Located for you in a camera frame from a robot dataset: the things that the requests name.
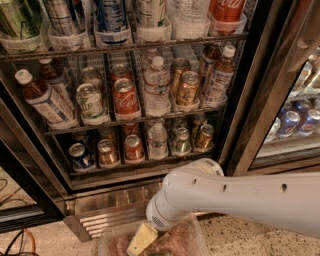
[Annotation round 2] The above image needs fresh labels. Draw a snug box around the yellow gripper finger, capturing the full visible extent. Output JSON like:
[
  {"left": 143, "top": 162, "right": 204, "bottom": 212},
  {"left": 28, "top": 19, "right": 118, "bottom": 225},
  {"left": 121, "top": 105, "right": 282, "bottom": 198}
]
[{"left": 126, "top": 222, "right": 158, "bottom": 256}]

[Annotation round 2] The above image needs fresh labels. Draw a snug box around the blue pepsi can front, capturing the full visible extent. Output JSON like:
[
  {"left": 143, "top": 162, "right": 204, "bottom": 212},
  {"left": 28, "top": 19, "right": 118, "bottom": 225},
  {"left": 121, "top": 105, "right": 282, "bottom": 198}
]
[{"left": 69, "top": 143, "right": 96, "bottom": 173}]

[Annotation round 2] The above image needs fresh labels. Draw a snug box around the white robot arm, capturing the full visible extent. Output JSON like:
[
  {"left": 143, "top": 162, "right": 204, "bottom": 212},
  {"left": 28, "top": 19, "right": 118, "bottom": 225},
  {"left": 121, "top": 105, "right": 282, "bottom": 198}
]
[{"left": 127, "top": 158, "right": 320, "bottom": 256}]

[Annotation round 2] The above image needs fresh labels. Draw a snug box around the steel fridge ventilation grille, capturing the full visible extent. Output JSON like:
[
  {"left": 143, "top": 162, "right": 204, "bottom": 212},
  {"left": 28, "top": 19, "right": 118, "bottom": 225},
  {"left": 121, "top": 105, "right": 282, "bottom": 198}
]
[{"left": 63, "top": 178, "right": 162, "bottom": 242}]

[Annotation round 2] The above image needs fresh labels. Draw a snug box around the red can bottom shelf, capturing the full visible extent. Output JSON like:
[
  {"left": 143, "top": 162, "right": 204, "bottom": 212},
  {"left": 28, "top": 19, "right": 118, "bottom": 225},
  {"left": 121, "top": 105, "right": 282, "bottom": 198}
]
[{"left": 124, "top": 135, "right": 145, "bottom": 161}]

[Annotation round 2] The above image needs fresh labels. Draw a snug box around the water bottle bottom shelf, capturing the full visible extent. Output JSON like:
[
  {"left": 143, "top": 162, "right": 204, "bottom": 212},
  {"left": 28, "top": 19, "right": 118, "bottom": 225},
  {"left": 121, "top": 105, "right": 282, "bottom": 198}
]
[{"left": 148, "top": 123, "right": 168, "bottom": 160}]

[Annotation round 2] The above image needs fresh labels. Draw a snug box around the water bottle shelf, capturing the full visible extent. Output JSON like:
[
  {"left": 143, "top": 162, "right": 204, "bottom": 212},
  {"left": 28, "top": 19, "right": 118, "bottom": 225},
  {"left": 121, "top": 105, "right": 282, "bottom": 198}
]
[
  {"left": 144, "top": 56, "right": 171, "bottom": 117},
  {"left": 148, "top": 123, "right": 168, "bottom": 160}
]

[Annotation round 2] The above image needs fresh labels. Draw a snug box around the gold can bottom shelf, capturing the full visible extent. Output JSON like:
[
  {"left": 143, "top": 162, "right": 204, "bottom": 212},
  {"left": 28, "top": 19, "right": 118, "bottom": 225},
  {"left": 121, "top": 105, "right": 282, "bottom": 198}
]
[{"left": 97, "top": 139, "right": 119, "bottom": 168}]

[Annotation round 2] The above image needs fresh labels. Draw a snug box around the green-silver can bottom shelf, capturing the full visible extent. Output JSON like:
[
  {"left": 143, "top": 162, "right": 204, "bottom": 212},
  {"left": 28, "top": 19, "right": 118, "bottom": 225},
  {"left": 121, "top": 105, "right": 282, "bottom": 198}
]
[{"left": 172, "top": 127, "right": 191, "bottom": 155}]

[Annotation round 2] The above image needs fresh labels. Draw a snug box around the orange-gold can bottom shelf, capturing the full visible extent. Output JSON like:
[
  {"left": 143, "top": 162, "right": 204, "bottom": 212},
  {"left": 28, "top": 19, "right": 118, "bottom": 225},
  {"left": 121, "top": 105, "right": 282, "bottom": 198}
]
[{"left": 195, "top": 124, "right": 215, "bottom": 151}]

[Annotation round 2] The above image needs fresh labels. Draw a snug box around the open fridge glass door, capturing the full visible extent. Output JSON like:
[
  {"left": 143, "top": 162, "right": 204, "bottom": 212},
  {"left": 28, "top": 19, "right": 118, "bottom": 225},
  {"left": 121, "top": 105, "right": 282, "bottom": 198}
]
[{"left": 0, "top": 100, "right": 65, "bottom": 233}]

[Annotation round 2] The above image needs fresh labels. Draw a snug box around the red coca-cola can front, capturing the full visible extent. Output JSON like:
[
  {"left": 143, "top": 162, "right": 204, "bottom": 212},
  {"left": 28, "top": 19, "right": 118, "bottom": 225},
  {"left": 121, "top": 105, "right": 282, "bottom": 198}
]
[{"left": 112, "top": 78, "right": 141, "bottom": 121}]

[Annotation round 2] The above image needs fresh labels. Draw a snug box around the red coca-cola can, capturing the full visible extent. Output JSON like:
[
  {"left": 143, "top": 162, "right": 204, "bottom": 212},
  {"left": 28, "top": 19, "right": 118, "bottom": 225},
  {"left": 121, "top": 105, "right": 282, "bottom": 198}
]
[
  {"left": 209, "top": 0, "right": 246, "bottom": 35},
  {"left": 112, "top": 78, "right": 141, "bottom": 121}
]

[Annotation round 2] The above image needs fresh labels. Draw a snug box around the gold can middle front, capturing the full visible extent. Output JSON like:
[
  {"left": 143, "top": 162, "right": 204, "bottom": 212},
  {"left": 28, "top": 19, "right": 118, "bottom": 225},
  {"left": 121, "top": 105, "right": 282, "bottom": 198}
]
[{"left": 175, "top": 71, "right": 200, "bottom": 112}]

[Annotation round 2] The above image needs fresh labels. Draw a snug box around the green 7up can front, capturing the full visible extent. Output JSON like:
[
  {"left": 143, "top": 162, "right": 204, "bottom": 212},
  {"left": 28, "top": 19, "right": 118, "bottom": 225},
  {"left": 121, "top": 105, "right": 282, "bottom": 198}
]
[{"left": 76, "top": 83, "right": 110, "bottom": 125}]

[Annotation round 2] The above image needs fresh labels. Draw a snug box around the water bottle middle shelf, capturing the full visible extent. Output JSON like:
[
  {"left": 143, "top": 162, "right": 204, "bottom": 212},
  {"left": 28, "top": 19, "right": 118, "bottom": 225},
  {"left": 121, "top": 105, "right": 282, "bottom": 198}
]
[{"left": 144, "top": 56, "right": 171, "bottom": 117}]

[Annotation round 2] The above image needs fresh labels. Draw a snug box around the right fridge glass door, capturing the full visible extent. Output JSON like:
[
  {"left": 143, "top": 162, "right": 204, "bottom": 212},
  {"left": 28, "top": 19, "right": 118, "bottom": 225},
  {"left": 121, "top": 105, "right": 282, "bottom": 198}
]
[{"left": 217, "top": 0, "right": 320, "bottom": 176}]

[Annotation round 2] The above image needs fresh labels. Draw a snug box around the pepsi can fridge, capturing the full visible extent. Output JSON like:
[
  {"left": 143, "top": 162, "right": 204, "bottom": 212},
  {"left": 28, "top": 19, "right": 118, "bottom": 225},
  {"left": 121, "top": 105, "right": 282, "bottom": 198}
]
[
  {"left": 296, "top": 109, "right": 320, "bottom": 136},
  {"left": 278, "top": 110, "right": 300, "bottom": 138}
]

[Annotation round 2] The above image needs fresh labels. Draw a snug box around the red coca-cola can top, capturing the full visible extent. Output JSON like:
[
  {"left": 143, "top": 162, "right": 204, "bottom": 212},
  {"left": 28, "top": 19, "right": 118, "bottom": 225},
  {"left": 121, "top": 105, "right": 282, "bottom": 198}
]
[{"left": 209, "top": 0, "right": 246, "bottom": 35}]

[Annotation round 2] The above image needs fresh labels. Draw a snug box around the green can top left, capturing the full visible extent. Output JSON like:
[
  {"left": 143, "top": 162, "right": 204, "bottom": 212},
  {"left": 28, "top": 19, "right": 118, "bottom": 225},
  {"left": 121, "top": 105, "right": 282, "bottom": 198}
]
[{"left": 0, "top": 0, "right": 42, "bottom": 40}]

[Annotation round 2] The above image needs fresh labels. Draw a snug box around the clear plastic food container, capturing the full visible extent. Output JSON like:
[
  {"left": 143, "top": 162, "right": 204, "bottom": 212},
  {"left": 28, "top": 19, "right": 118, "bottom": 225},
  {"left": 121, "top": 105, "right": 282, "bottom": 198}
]
[{"left": 98, "top": 214, "right": 209, "bottom": 256}]

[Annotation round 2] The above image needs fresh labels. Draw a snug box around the tea bottle right front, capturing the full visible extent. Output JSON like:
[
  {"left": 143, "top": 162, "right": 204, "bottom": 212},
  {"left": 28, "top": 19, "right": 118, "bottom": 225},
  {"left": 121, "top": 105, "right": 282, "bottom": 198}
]
[{"left": 203, "top": 44, "right": 236, "bottom": 108}]

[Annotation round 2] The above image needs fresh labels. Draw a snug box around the tea bottle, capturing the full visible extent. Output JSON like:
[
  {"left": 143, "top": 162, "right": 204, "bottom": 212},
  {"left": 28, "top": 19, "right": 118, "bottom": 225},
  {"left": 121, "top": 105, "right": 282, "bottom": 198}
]
[
  {"left": 203, "top": 44, "right": 236, "bottom": 108},
  {"left": 39, "top": 58, "right": 74, "bottom": 110},
  {"left": 15, "top": 69, "right": 77, "bottom": 130}
]

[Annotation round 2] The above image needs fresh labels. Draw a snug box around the tea bottle left front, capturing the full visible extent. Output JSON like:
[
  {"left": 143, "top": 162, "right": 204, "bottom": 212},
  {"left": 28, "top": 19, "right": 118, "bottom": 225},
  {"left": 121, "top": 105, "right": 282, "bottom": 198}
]
[{"left": 15, "top": 69, "right": 77, "bottom": 130}]

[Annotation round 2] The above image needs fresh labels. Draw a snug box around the tea bottle left rear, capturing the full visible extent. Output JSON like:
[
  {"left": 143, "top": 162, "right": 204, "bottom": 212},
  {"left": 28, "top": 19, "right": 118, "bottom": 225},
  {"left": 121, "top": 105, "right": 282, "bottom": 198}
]
[{"left": 39, "top": 58, "right": 74, "bottom": 110}]

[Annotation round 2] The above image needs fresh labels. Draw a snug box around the orange cable on floor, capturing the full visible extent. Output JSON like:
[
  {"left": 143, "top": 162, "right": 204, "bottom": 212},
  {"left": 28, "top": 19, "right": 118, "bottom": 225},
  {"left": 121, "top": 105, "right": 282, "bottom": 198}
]
[{"left": 0, "top": 228, "right": 37, "bottom": 256}]

